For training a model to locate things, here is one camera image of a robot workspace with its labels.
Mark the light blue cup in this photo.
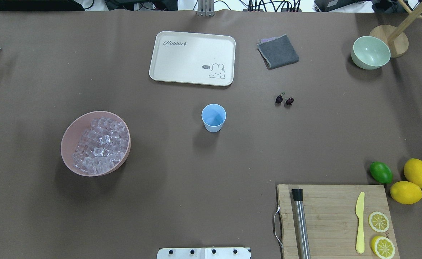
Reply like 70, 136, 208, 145
201, 104, 227, 133

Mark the pile of clear ice cubes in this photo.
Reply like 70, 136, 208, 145
71, 117, 129, 176

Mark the wooden cup stand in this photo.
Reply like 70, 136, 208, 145
369, 0, 422, 58

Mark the cream rabbit tray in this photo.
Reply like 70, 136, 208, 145
149, 31, 236, 87

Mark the dark red cherry left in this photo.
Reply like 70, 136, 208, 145
275, 95, 283, 104

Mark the grey folded cloth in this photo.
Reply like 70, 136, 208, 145
257, 34, 299, 69

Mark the pink bowl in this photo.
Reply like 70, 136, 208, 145
60, 110, 132, 177

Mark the steel muddler black tip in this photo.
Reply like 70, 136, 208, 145
292, 188, 311, 259

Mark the wooden cutting board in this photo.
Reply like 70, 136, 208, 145
277, 184, 397, 259

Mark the green lime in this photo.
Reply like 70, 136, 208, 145
370, 161, 393, 184

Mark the mint green bowl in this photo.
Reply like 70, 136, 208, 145
351, 36, 391, 69

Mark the yellow plastic knife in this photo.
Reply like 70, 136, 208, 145
355, 192, 365, 254

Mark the lemon half upper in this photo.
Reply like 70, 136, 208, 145
368, 211, 390, 233

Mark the lemon half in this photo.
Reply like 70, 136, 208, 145
368, 211, 390, 233
370, 236, 396, 259

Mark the yellow lemon lower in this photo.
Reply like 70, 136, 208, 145
390, 181, 422, 205

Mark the yellow lemon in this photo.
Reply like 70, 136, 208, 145
403, 158, 422, 189
390, 181, 422, 205

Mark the lemon half lower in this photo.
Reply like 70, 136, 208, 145
370, 236, 396, 259

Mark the yellow lemon upper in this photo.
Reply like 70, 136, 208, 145
403, 158, 422, 189

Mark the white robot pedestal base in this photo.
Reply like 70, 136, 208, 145
156, 247, 252, 259

